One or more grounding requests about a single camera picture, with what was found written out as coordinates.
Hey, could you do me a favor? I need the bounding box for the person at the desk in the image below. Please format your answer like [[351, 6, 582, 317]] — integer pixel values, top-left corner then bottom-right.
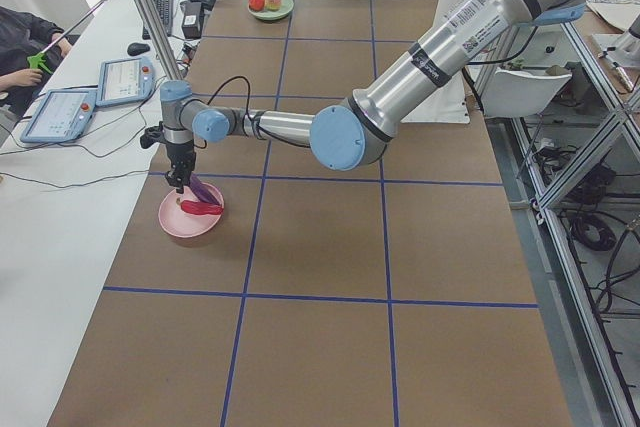
[[1, 7, 72, 117]]

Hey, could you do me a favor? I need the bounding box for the white chair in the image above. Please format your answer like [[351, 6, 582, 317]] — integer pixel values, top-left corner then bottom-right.
[[481, 68, 572, 118]]

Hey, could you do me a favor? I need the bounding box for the purple eggplant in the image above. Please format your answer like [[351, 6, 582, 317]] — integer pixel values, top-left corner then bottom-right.
[[189, 173, 219, 205]]

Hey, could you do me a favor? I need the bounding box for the near teach pendant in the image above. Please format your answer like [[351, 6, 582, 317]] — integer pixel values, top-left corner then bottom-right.
[[20, 89, 96, 143]]

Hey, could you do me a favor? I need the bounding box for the red chili pepper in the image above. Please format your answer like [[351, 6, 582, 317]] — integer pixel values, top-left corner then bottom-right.
[[176, 200, 224, 216]]

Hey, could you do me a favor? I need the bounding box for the white camera stand base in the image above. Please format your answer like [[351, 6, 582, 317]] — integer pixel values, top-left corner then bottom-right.
[[402, 0, 469, 124]]

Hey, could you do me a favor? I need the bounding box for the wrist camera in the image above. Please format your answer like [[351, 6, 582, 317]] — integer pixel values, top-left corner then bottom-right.
[[139, 126, 165, 149]]

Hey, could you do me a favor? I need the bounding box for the teach pendant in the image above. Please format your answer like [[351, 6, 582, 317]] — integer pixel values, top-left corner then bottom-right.
[[96, 56, 155, 107], [20, 89, 96, 143]]

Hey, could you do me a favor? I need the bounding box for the yellow pink peach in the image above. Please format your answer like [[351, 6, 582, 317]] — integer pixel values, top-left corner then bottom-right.
[[264, 0, 282, 12]]

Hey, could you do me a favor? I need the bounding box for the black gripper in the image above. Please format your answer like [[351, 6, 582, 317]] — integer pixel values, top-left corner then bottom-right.
[[164, 141, 196, 194]]

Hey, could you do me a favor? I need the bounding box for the aluminium frame post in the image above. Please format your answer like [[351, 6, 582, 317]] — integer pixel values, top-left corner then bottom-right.
[[134, 0, 182, 80]]

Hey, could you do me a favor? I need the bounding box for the far teach pendant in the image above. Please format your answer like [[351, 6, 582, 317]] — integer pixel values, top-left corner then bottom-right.
[[96, 56, 155, 107]]

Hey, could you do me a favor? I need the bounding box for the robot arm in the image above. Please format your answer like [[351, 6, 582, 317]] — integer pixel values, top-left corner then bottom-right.
[[156, 0, 585, 192]]

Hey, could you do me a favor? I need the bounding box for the green handled grabber stick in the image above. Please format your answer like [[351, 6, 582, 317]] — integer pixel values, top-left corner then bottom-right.
[[27, 0, 107, 74]]

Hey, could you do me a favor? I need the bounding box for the light green plate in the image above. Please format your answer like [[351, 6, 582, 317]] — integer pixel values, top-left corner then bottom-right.
[[247, 0, 294, 22]]

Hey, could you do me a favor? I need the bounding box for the black computer mouse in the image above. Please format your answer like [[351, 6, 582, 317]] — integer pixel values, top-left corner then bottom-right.
[[127, 42, 150, 57]]

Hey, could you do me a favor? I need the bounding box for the black keyboard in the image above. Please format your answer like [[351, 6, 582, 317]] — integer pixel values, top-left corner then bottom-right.
[[152, 0, 173, 36]]

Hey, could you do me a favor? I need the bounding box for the black power adapter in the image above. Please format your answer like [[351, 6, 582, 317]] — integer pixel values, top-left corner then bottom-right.
[[181, 2, 204, 40]]

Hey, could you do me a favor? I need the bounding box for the pink plate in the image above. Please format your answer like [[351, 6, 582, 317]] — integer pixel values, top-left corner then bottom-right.
[[158, 188, 222, 238]]

